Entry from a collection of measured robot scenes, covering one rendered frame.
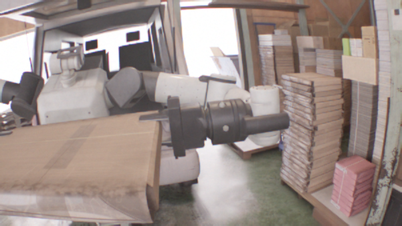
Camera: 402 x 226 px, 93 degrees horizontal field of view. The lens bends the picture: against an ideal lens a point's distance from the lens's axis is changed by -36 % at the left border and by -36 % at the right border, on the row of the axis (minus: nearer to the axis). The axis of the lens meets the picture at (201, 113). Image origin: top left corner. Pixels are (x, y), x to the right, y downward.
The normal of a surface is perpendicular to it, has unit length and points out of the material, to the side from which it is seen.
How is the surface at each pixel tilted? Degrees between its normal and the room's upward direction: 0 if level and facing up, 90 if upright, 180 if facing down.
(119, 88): 79
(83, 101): 68
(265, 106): 89
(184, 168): 88
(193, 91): 86
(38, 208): 90
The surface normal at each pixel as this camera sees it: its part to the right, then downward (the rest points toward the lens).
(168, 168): 0.30, 0.14
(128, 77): 0.01, 0.04
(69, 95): 0.20, -0.16
